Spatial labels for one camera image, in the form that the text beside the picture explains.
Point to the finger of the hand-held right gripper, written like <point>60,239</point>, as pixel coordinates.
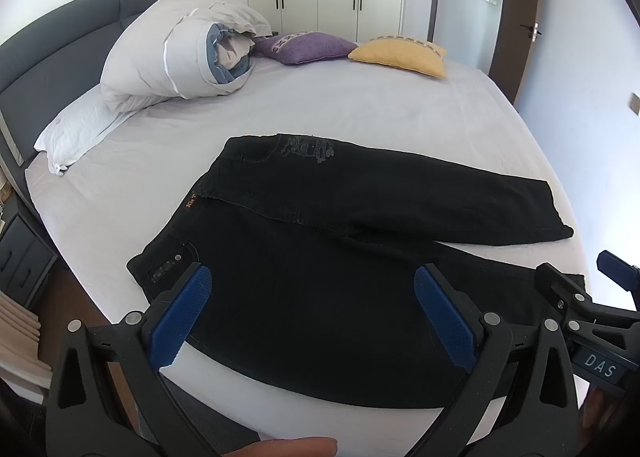
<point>555,282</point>
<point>620,267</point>

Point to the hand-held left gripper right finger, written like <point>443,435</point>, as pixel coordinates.
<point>445,322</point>

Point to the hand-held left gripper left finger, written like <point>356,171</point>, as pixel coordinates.
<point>180,322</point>

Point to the black pants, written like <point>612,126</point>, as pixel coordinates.
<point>325,287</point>

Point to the beige curtain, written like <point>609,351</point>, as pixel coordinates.
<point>20,342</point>

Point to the dark grey nightstand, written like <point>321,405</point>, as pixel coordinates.
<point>25,257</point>

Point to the person's leg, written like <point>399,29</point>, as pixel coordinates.
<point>295,448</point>

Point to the white pillow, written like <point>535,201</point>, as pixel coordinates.
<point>80,127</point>

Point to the bed with white sheet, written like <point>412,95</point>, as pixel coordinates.
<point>375,102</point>

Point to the yellow cushion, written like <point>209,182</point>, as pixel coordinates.
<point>400,54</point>

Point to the rolled white and blue duvet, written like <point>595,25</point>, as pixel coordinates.
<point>150,52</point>

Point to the purple cushion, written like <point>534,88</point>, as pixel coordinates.
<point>305,48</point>

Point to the grey upholstered headboard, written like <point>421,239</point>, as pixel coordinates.
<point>50,47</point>

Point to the grey wall switch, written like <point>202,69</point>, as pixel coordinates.
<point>635,103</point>

